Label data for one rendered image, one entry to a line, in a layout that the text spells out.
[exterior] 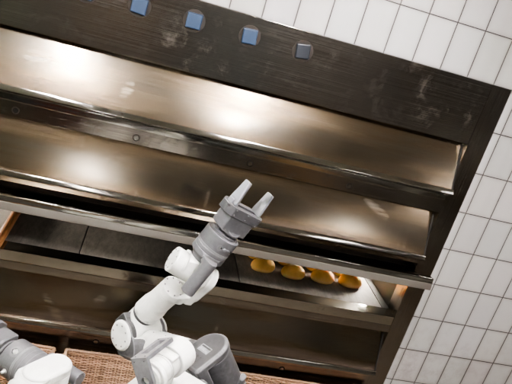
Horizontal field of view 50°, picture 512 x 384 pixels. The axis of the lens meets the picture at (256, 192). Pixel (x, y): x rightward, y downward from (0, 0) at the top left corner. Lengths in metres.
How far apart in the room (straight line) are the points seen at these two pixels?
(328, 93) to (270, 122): 0.20
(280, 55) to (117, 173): 0.63
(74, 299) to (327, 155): 1.00
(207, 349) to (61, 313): 0.88
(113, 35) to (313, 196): 0.83
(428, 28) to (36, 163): 1.28
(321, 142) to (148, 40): 0.63
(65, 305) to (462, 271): 1.45
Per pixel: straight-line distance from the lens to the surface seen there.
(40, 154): 1.85
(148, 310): 1.45
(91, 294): 2.05
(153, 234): 1.74
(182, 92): 1.76
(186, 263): 1.32
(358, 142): 1.88
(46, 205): 1.75
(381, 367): 2.37
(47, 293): 2.07
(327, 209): 1.94
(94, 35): 1.73
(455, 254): 2.19
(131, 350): 1.47
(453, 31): 1.91
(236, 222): 1.29
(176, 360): 1.10
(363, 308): 2.21
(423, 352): 2.39
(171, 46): 1.72
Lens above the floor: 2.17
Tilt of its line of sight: 19 degrees down
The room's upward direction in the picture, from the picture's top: 17 degrees clockwise
